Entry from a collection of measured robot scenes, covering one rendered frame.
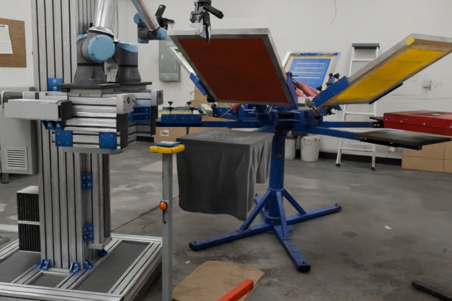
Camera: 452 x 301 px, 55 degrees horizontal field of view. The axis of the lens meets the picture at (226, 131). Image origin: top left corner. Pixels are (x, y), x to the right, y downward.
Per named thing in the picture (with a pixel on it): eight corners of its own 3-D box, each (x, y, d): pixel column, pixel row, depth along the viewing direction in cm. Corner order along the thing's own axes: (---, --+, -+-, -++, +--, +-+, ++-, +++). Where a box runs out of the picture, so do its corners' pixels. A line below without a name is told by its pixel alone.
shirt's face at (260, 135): (248, 145, 232) (248, 144, 232) (175, 138, 249) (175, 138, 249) (274, 134, 276) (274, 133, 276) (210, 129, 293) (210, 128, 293)
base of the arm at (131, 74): (111, 81, 255) (110, 64, 254) (121, 80, 270) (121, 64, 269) (136, 82, 253) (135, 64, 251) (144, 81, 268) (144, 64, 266)
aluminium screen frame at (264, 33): (267, 33, 225) (268, 27, 226) (168, 35, 247) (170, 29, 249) (295, 105, 292) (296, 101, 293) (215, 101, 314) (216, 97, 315)
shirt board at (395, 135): (452, 150, 273) (453, 138, 272) (418, 157, 248) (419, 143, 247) (295, 126, 378) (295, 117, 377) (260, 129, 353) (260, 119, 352)
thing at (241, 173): (247, 222, 237) (249, 144, 231) (173, 210, 254) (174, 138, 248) (248, 220, 240) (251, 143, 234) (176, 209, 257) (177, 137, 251)
